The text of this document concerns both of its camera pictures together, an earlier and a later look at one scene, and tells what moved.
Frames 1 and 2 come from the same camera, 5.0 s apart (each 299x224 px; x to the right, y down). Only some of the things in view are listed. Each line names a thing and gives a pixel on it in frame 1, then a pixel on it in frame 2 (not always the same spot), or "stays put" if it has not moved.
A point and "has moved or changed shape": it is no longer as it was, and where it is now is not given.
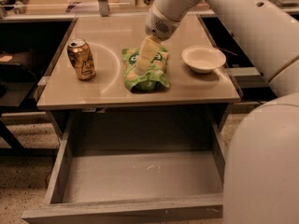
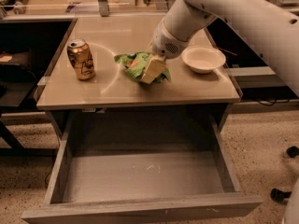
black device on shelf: x=16 y=2 stays put
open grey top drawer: x=135 y=168 stays put
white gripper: x=160 y=25 to x=164 y=44
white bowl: x=203 y=58 stays put
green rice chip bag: x=153 y=77 has moved or changed shape
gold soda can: x=81 y=58 stays put
